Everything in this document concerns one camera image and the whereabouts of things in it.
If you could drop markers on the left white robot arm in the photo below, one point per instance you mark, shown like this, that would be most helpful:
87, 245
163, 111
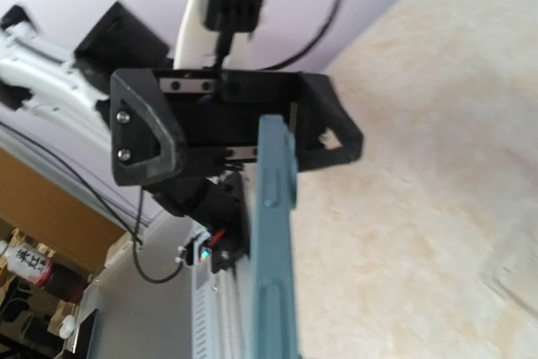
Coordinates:
75, 86

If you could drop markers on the red-label plastic bottle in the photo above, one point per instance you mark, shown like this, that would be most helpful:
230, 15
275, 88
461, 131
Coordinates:
40, 270

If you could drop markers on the front aluminium rail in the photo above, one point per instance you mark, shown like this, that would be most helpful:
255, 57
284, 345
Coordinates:
220, 304

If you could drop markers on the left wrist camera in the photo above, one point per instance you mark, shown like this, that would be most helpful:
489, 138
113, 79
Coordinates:
220, 29

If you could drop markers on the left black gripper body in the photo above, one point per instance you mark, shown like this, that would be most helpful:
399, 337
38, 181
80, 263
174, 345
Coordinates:
219, 117

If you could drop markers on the teal-edged smartphone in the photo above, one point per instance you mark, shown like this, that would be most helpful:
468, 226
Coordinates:
272, 327

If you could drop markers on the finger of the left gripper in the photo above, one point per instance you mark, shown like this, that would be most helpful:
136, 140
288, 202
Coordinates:
148, 144
325, 133

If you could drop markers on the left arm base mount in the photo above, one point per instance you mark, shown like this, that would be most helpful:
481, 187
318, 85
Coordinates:
223, 233

